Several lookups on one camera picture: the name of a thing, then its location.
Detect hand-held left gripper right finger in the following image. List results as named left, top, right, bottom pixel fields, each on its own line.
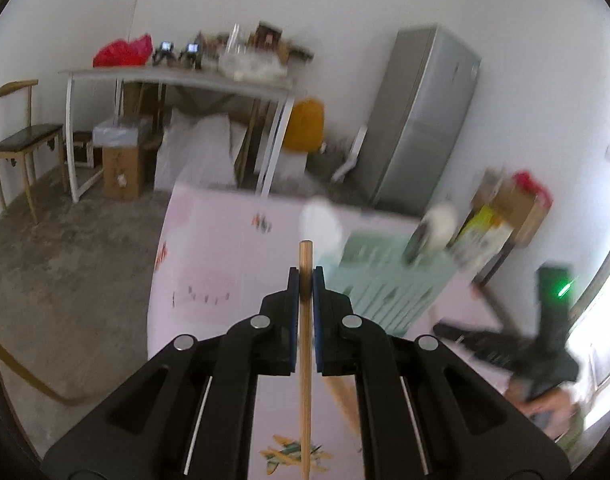
left=312, top=265, right=571, bottom=480

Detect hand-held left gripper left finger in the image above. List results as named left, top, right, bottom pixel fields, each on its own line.
left=41, top=266, right=302, bottom=480

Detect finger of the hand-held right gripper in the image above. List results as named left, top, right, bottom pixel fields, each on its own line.
left=432, top=322, right=516, bottom=367

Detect teal star-pattern utensil holder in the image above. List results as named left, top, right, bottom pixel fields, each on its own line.
left=330, top=230, right=458, bottom=338

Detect metal spoon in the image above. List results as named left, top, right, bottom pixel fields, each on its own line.
left=404, top=220, right=428, bottom=265

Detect person's right hand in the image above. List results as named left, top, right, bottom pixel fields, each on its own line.
left=505, top=385, right=581, bottom=441

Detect pink printed tablecloth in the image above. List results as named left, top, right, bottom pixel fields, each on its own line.
left=146, top=182, right=536, bottom=480

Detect white and yellow bag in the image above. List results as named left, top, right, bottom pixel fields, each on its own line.
left=452, top=205, right=513, bottom=273

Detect open cardboard box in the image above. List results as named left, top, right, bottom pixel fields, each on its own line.
left=472, top=167, right=553, bottom=248

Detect red cloth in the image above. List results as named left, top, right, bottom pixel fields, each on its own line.
left=512, top=172, right=553, bottom=208

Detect white plastic part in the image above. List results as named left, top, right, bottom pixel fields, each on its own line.
left=331, top=127, right=368, bottom=183

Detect white sack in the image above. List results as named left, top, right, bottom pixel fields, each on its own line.
left=154, top=112, right=246, bottom=191

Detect yellow plastic bag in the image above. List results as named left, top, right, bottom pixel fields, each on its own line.
left=282, top=99, right=326, bottom=153

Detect tall cardboard box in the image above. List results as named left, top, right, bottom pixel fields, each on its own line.
left=102, top=145, right=142, bottom=198

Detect grey refrigerator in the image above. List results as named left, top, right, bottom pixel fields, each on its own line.
left=357, top=25, right=482, bottom=216

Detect plastic-wrapped grey box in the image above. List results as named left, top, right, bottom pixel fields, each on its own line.
left=92, top=117, right=150, bottom=148

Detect white plastic bag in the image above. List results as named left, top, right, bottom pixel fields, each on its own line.
left=217, top=52, right=291, bottom=83

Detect white-legged wooden desk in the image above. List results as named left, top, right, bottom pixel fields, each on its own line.
left=59, top=67, right=296, bottom=203

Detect silver case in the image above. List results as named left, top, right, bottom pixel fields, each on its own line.
left=71, top=131, right=96, bottom=168

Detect wooden chair with black backrest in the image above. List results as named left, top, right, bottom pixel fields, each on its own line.
left=0, top=330, right=80, bottom=406

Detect dark brown box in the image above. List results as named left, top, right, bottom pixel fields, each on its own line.
left=250, top=21, right=283, bottom=53

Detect black device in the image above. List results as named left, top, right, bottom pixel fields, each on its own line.
left=179, top=42, right=203, bottom=68
left=152, top=42, right=178, bottom=67

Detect red plastic bag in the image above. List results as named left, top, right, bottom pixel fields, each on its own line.
left=93, top=34, right=153, bottom=68

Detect wooden chair with dark seat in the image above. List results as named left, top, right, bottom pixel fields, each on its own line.
left=0, top=79, right=66, bottom=223

